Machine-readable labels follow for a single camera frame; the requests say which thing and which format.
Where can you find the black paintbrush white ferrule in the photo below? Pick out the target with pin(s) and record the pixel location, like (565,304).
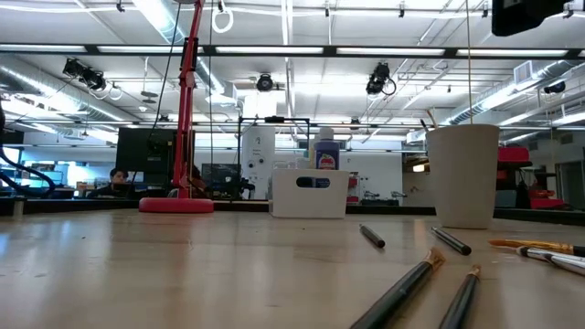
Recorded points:
(424,125)

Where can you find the white paper cup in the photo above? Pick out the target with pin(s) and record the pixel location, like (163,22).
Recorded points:
(461,183)

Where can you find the thin black paintbrush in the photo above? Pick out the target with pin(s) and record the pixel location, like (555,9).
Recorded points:
(452,241)
(372,236)

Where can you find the large dark blue paint bottle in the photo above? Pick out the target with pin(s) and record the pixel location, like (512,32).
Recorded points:
(326,157)

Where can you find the black paintbrush gold ferrule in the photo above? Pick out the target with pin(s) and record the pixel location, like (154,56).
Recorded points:
(461,297)
(397,292)

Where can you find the white plastic bin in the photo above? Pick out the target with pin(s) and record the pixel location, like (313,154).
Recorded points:
(283,196)

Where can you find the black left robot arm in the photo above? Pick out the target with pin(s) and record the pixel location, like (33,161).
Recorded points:
(25,170)

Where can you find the red storage cart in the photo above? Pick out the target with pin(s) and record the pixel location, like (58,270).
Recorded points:
(514,155)

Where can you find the black overhead beam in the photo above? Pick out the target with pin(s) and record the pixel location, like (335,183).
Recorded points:
(330,50)

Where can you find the silver ferrule paintbrush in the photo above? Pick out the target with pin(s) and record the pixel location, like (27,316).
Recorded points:
(571,265)
(539,252)

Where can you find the white pillar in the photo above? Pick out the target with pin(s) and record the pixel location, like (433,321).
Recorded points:
(258,151)

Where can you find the red desk lamp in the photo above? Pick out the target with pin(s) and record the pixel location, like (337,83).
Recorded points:
(176,205)

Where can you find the black monitor panel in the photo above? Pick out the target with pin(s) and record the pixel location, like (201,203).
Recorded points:
(137,155)

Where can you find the person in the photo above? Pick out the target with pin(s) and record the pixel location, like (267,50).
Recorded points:
(116,176)

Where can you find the black ceiling camera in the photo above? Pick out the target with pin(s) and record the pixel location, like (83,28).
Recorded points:
(264,83)
(91,78)
(554,87)
(378,77)

